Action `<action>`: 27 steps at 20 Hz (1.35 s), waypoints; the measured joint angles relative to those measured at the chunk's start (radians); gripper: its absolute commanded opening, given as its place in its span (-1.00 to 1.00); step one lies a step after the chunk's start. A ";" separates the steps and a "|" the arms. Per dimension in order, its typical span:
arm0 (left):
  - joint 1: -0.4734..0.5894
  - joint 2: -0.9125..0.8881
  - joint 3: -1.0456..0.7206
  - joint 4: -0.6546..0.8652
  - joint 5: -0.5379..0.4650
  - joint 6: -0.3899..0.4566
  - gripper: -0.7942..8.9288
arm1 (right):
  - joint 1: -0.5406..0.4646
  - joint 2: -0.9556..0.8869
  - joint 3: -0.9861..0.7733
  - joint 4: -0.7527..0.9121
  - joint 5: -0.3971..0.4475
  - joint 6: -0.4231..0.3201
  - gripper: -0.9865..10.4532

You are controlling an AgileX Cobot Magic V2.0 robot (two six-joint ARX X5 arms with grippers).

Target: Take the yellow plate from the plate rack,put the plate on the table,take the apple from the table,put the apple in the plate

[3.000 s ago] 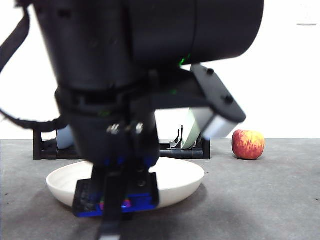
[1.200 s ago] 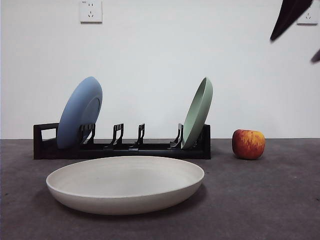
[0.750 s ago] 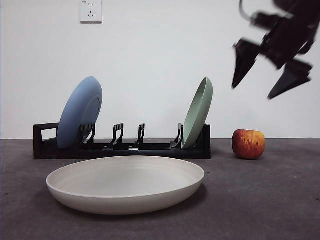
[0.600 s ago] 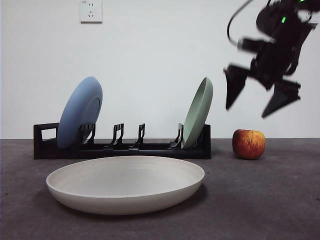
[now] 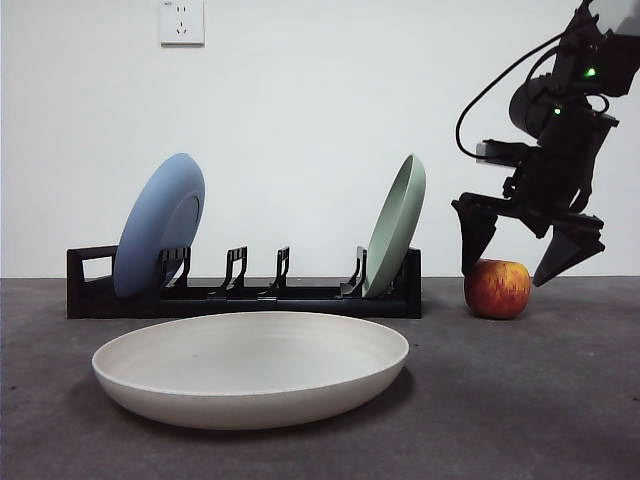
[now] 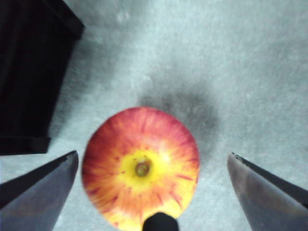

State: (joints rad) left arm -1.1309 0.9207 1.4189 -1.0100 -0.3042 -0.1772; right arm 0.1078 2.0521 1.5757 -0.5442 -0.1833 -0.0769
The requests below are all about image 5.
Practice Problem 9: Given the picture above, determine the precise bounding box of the red yellow apple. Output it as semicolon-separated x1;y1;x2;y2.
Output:
463;258;532;321

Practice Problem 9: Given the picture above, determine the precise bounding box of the pale yellow plate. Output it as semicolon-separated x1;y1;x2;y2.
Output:
91;310;410;431

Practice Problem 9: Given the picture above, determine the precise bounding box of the green plate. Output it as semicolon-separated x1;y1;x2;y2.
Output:
362;153;428;301

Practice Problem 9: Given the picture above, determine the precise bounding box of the blue plate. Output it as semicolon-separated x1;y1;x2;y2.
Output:
112;152;207;300

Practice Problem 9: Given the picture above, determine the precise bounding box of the black plate rack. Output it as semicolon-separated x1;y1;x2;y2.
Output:
65;244;422;321

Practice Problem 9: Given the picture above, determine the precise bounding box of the pale grey camera box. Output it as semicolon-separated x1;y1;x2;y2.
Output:
474;140;529;167

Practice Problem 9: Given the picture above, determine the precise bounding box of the black cable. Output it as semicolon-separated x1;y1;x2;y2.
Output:
455;32;569;161

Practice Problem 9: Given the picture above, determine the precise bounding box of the white wall socket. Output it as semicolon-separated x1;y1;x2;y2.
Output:
159;0;206;49

